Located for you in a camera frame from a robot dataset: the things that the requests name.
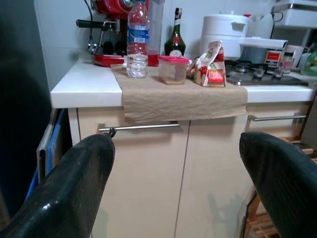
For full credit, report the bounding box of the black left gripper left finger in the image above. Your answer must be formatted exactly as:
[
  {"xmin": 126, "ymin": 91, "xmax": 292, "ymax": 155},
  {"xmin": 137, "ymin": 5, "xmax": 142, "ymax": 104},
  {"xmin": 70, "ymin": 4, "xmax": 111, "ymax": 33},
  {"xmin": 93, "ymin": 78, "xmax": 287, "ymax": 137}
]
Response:
[{"xmin": 0, "ymin": 133, "xmax": 117, "ymax": 238}]

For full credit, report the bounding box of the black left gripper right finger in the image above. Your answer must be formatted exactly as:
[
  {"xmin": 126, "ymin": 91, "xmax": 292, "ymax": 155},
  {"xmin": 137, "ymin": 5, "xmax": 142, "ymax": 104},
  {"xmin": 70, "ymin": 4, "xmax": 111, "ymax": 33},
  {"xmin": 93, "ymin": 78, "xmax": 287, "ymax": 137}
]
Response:
[{"xmin": 239, "ymin": 131, "xmax": 317, "ymax": 238}]

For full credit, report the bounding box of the clear plastic water bottle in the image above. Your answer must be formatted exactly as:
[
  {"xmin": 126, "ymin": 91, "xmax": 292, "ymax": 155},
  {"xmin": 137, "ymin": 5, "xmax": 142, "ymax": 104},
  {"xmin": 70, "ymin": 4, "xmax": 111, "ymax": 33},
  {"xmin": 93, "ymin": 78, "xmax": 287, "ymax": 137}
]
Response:
[{"xmin": 126, "ymin": 1, "xmax": 151, "ymax": 79}]

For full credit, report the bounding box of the grey cutting board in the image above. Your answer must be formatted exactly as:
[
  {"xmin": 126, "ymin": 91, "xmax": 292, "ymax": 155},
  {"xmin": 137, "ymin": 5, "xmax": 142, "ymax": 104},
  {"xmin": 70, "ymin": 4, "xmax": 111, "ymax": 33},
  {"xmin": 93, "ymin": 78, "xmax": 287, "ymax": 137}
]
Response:
[{"xmin": 36, "ymin": 109, "xmax": 56, "ymax": 179}]

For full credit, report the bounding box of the blue cutting board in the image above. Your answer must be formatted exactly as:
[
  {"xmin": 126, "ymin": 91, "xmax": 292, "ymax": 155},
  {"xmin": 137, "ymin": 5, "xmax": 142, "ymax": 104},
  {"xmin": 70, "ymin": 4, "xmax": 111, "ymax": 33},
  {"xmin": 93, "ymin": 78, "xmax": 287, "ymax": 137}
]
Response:
[{"xmin": 24, "ymin": 109, "xmax": 62, "ymax": 201}]

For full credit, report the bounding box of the beige kitchen cabinet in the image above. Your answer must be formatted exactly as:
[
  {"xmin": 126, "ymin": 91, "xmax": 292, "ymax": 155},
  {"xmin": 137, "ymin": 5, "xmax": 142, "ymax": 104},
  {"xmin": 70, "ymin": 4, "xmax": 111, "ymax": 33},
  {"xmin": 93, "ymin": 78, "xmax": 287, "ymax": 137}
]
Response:
[{"xmin": 68, "ymin": 100, "xmax": 313, "ymax": 238}]

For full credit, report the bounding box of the stainless gas hob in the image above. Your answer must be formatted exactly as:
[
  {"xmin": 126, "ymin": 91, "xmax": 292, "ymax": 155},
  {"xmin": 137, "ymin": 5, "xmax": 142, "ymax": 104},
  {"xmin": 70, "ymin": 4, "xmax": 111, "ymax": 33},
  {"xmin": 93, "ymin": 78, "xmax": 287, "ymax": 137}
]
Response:
[{"xmin": 224, "ymin": 59, "xmax": 309, "ymax": 87}]

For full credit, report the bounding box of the printed drinking glass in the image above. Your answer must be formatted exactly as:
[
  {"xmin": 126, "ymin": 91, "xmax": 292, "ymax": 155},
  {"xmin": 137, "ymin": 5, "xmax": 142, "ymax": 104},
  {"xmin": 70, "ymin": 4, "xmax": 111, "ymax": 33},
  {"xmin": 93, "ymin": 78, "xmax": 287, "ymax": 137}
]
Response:
[{"xmin": 279, "ymin": 52, "xmax": 293, "ymax": 75}]

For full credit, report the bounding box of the green plastic container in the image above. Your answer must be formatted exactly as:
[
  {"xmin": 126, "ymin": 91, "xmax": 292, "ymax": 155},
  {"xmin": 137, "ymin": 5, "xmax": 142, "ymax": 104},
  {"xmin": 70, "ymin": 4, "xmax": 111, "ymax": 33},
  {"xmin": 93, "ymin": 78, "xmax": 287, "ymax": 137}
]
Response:
[{"xmin": 300, "ymin": 51, "xmax": 317, "ymax": 76}]

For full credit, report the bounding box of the red white snack bag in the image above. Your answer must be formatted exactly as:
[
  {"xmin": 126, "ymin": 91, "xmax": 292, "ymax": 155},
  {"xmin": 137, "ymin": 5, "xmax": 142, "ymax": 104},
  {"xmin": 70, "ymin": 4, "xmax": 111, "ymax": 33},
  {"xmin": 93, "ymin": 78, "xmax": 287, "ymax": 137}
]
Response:
[{"xmin": 189, "ymin": 40, "xmax": 227, "ymax": 88}]

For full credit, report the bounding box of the plastic container pink lid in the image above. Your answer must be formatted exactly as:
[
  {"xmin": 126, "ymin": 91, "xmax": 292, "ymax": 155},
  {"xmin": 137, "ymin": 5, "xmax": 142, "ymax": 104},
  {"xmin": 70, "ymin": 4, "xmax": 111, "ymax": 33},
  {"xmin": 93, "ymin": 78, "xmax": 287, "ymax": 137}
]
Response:
[{"xmin": 158, "ymin": 55, "xmax": 189, "ymax": 85}]

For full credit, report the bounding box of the white box appliance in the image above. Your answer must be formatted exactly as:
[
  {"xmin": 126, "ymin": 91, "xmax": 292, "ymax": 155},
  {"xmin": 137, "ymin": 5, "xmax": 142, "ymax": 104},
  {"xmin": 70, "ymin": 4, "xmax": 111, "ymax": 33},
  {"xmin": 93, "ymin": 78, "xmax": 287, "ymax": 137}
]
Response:
[{"xmin": 271, "ymin": 0, "xmax": 317, "ymax": 27}]

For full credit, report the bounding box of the white rice cooker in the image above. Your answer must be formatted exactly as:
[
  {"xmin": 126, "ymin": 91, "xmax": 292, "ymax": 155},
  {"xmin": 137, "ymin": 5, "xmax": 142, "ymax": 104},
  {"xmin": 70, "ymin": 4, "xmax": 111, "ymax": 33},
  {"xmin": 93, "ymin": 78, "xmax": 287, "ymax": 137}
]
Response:
[{"xmin": 200, "ymin": 11, "xmax": 252, "ymax": 60}]

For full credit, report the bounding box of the dark green liquor bottle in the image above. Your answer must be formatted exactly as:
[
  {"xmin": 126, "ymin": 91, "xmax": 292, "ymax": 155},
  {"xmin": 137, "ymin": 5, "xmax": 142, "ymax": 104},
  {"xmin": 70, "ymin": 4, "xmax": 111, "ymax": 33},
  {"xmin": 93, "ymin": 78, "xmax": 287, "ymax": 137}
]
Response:
[{"xmin": 164, "ymin": 7, "xmax": 186, "ymax": 57}]

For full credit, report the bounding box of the tall clear tumbler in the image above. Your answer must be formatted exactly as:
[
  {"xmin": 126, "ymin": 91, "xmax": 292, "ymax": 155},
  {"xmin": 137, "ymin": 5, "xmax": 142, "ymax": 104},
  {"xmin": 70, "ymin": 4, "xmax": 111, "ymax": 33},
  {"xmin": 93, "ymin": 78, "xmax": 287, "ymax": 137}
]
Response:
[{"xmin": 148, "ymin": 0, "xmax": 164, "ymax": 67}]

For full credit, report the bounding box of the red espresso machine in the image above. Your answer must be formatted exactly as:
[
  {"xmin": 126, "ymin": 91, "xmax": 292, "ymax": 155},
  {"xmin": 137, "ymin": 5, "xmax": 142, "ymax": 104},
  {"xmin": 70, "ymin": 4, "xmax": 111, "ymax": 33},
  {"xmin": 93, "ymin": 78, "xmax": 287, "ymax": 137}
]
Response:
[{"xmin": 76, "ymin": 0, "xmax": 149, "ymax": 67}]

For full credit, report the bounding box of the silver cabinet handle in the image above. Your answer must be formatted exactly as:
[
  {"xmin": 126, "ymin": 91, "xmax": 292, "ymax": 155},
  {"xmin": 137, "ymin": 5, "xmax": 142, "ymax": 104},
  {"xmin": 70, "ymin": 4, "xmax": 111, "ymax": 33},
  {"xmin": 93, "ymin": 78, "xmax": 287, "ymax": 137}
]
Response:
[
  {"xmin": 248, "ymin": 113, "xmax": 308, "ymax": 122},
  {"xmin": 98, "ymin": 122, "xmax": 181, "ymax": 132}
]

